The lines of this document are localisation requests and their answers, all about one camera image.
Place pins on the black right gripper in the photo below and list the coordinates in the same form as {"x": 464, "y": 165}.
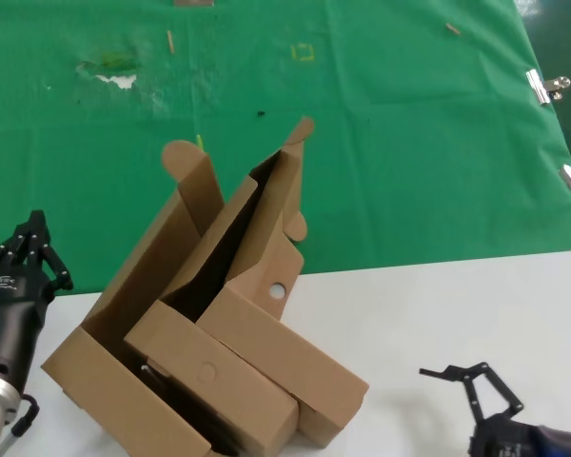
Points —
{"x": 504, "y": 438}

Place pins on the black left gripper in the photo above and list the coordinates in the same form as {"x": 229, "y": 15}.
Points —
{"x": 9, "y": 319}

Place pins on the brown cardboard paper box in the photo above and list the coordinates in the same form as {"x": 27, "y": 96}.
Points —
{"x": 247, "y": 381}

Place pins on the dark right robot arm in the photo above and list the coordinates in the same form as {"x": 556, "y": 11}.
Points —
{"x": 564, "y": 443}

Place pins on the thin yellow stick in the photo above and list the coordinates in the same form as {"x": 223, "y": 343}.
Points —
{"x": 200, "y": 143}

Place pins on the green tablecloth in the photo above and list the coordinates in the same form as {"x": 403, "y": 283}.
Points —
{"x": 409, "y": 143}

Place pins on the long wooden stick piece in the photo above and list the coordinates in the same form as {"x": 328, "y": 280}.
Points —
{"x": 170, "y": 42}

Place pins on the short wooden stick piece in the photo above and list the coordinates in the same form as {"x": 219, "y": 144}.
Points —
{"x": 453, "y": 28}

